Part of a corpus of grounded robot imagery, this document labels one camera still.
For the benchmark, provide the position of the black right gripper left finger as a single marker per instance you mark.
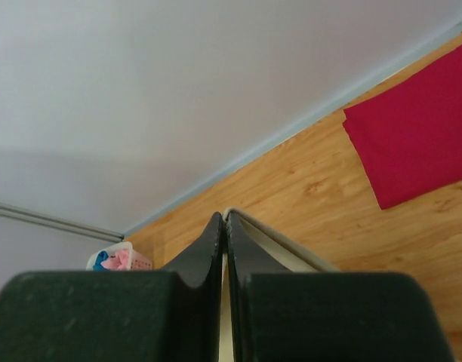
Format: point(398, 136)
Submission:
point(168, 314)

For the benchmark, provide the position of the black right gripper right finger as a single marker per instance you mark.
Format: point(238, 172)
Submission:
point(280, 315)

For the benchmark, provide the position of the beige t shirt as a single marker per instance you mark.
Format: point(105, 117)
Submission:
point(289, 253)

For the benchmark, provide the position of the blue crumpled t shirt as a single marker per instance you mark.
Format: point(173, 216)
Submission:
point(101, 257)

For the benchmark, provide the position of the pink crumpled t shirt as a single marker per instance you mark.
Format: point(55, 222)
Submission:
point(118, 261)

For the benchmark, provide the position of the white plastic laundry basket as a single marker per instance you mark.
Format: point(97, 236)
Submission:
point(138, 261)

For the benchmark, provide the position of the folded red t shirt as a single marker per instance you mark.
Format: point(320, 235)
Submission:
point(409, 138)

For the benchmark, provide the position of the left aluminium frame post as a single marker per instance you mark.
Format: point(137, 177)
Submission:
point(52, 222)

